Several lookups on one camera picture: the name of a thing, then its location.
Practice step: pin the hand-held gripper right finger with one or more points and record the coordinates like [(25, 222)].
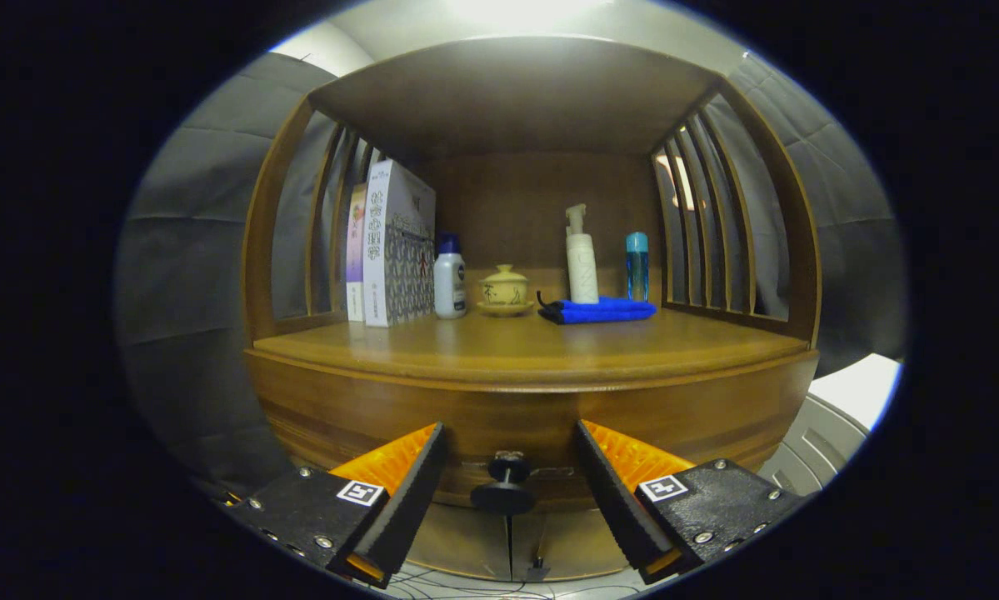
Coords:
[(620, 508)]

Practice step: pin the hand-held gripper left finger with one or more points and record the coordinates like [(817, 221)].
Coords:
[(403, 508)]

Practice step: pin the black drawer knob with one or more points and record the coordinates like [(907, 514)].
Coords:
[(503, 498)]

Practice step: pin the wooden drawer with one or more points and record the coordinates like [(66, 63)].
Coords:
[(507, 417)]

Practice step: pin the wooden cabinet door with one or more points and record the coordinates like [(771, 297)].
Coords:
[(466, 542), (574, 542)]

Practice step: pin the wooden countertop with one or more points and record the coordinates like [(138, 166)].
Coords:
[(549, 346)]

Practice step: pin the white storage cabinet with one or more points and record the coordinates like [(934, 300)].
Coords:
[(849, 392)]

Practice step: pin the wooden cabinet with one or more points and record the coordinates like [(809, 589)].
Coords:
[(516, 100)]

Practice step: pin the blue folded cloth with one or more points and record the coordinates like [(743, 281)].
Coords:
[(603, 312)]

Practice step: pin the white bottle with blue cap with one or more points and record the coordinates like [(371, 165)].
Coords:
[(449, 287)]

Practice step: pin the blue translucent bottle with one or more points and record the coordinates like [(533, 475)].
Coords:
[(636, 271)]

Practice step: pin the yellow lidded ceramic teacup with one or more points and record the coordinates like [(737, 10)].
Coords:
[(504, 290)]

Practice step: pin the white pump bottle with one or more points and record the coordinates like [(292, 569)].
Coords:
[(582, 267)]

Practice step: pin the white patterned book box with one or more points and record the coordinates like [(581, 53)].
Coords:
[(395, 250)]

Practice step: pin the thin purple book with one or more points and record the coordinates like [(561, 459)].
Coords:
[(356, 250)]

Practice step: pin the black backdrop cloth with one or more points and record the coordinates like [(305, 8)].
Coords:
[(191, 275)]

